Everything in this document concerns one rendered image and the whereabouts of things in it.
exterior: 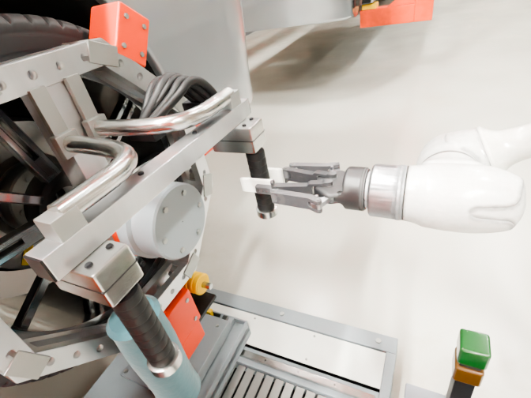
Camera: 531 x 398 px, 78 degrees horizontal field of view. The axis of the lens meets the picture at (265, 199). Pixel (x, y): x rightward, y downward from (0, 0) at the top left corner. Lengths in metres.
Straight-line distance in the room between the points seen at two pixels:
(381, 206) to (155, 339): 0.37
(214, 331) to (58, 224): 0.88
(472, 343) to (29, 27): 0.83
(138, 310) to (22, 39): 0.46
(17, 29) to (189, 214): 0.38
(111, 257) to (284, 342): 0.98
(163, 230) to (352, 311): 1.04
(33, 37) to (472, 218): 0.71
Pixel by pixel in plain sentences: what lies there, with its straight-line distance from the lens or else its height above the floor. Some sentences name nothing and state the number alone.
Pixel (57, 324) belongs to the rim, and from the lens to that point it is 0.79.
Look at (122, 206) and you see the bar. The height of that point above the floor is 0.97.
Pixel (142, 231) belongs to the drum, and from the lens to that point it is 0.53.
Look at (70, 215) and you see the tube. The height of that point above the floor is 1.00.
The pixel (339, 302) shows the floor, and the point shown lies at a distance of 1.46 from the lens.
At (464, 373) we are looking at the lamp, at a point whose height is 0.60.
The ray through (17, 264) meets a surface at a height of 0.75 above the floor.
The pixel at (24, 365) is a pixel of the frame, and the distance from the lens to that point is 0.64.
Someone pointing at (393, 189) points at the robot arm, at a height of 0.86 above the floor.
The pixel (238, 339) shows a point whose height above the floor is 0.16.
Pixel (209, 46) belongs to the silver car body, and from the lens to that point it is 1.14.
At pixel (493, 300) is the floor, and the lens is 1.57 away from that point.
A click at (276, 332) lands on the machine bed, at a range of 1.31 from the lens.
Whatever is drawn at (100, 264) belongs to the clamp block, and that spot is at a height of 0.95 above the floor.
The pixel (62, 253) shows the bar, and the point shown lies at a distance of 0.38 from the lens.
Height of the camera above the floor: 1.16
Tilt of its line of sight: 34 degrees down
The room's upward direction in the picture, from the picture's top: 12 degrees counter-clockwise
